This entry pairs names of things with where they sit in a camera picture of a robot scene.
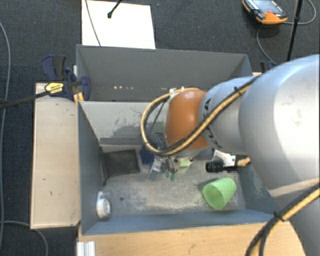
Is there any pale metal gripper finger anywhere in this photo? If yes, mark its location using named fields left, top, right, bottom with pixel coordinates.
left=147, top=159, right=162, bottom=182

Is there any blue block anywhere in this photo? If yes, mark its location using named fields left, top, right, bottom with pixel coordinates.
left=139, top=146, right=154, bottom=166

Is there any grey metal bin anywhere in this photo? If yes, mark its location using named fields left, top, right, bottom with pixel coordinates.
left=75, top=44, right=281, bottom=236

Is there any dark green flat block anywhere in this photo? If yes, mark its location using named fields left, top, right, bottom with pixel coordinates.
left=100, top=148, right=141, bottom=179

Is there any green plastic cup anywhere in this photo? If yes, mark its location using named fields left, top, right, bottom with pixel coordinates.
left=202, top=177, right=238, bottom=211

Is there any pale wood board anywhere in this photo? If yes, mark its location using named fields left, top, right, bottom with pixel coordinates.
left=29, top=82, right=82, bottom=230

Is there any black cylinder on white bracket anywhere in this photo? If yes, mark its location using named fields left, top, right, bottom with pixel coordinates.
left=205, top=149, right=237, bottom=174

